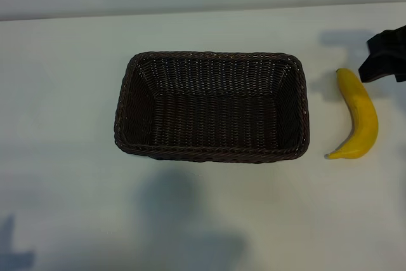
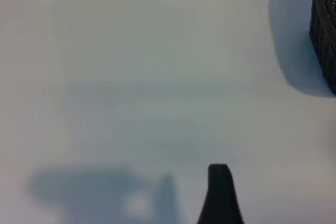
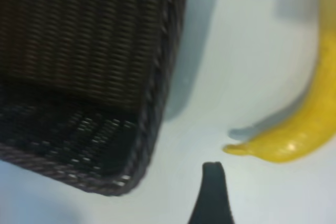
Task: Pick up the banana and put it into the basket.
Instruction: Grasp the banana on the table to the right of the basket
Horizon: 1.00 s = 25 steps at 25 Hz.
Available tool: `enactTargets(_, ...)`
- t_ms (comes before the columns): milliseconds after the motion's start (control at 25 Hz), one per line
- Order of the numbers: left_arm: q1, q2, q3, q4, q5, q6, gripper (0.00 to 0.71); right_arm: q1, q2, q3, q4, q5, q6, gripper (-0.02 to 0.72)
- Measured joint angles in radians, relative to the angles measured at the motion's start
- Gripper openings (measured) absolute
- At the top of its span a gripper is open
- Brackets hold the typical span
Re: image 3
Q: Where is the dark brown wicker basket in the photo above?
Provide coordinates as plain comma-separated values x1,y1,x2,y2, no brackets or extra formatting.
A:
0,0,190,197

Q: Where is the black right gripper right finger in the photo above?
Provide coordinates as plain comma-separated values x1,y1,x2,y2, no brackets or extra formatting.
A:
212,161,234,224

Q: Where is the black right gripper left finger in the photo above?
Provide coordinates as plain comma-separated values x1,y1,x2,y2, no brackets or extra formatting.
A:
187,161,214,224

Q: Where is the yellow banana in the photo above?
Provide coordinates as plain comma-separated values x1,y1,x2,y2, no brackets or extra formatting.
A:
223,0,336,164

